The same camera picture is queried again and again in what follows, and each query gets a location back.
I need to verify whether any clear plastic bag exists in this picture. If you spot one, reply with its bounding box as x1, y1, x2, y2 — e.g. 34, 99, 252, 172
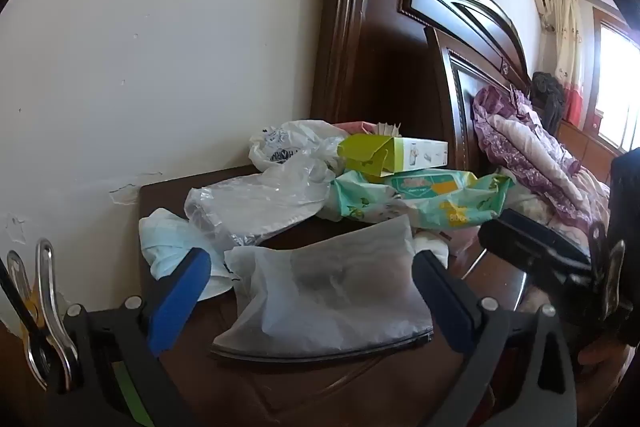
184, 154, 336, 253

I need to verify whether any dark cloth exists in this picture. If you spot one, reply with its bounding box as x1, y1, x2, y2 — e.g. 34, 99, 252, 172
531, 72, 566, 135

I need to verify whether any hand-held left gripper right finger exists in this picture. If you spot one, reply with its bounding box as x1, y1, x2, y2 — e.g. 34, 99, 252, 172
412, 249, 578, 427

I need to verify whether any bright window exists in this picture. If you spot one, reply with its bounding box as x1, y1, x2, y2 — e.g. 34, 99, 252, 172
595, 22, 640, 152

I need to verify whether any low wooden cabinet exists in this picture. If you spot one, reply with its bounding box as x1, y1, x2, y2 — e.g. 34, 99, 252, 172
557, 119, 626, 182

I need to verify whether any yellow-green carton box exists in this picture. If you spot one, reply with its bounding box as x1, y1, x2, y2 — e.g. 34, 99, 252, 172
336, 133, 449, 184

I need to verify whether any white translucent plastic bag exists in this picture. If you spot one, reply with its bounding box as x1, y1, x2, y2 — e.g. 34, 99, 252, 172
210, 214, 435, 363

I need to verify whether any dark wooden headboard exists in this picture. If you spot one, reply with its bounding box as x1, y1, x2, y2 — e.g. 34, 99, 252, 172
310, 0, 533, 172

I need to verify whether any dark wooden nightstand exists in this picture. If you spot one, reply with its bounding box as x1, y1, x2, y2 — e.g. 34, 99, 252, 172
137, 164, 541, 427

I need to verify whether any person's right hand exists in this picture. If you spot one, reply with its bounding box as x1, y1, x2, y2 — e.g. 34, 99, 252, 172
577, 334, 638, 380

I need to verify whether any pink tissue pack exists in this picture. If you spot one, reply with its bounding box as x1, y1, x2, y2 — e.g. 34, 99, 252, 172
440, 224, 483, 258

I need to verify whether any black cable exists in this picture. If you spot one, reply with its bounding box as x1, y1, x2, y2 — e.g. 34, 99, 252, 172
0, 257, 48, 343

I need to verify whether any purple and pink quilt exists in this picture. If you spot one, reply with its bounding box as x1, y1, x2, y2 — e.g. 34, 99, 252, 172
472, 86, 611, 228

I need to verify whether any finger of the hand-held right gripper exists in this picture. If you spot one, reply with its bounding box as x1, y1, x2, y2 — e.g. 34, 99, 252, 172
477, 208, 608, 325

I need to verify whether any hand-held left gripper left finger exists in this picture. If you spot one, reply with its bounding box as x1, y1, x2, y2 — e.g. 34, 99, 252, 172
62, 247, 213, 427

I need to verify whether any floral curtain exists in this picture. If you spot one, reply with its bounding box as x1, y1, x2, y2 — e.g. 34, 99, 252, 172
547, 0, 586, 88

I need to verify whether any white printed plastic bag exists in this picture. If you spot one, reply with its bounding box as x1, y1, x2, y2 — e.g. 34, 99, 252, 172
248, 119, 351, 172

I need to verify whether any green wet wipes packet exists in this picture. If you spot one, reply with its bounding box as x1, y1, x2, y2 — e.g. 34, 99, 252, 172
327, 168, 516, 230

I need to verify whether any small pink packet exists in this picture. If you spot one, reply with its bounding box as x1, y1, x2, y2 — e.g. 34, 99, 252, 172
332, 121, 381, 138

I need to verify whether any silver metal spring clip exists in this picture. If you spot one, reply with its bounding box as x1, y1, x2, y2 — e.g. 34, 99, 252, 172
6, 238, 83, 393
587, 222, 627, 323

